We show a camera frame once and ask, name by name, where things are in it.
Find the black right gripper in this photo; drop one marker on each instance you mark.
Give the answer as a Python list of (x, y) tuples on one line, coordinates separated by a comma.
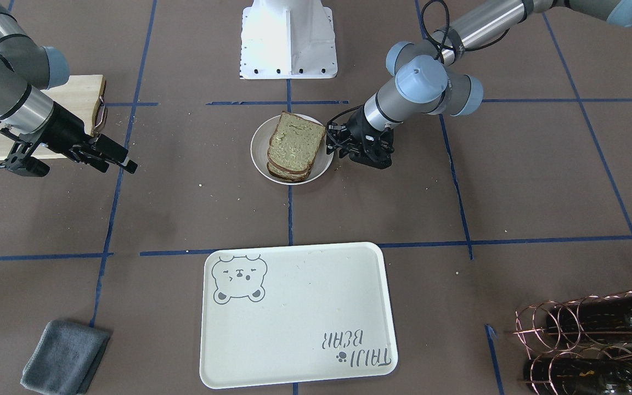
[(66, 129)]

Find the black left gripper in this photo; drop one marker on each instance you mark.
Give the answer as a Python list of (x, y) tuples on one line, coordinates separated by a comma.
[(359, 132)]

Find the plain bread slice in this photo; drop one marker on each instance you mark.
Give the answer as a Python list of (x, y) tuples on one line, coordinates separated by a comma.
[(295, 142)]

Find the white round plate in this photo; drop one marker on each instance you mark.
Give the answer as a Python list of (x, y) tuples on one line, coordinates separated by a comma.
[(259, 147)]

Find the cream bear tray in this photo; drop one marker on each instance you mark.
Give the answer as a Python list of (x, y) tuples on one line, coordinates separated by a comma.
[(277, 315)]

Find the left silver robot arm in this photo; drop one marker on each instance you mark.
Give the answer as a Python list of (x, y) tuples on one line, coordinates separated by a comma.
[(421, 82)]

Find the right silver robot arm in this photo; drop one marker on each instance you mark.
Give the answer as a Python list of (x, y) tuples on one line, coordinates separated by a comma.
[(24, 66)]

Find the wooden cutting board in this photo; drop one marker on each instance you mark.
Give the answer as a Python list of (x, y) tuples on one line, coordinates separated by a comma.
[(82, 96)]

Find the grey folded cloth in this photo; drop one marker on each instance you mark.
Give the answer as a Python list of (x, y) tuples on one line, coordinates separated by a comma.
[(66, 358)]

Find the green wine bottle front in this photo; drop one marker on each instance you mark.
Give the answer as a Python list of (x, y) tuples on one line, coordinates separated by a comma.
[(560, 375)]

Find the green wine bottle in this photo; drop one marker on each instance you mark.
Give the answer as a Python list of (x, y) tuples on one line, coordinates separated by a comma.
[(601, 321), (560, 375)]

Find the green wine bottle middle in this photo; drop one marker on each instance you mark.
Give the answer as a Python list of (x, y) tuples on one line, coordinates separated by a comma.
[(601, 321)]

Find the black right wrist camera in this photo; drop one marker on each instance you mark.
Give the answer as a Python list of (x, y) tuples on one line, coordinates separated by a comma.
[(20, 159)]

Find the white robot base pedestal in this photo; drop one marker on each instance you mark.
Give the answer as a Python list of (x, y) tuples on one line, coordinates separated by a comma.
[(287, 39)]

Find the copper wire bottle rack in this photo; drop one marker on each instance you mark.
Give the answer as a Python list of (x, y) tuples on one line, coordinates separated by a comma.
[(532, 333)]

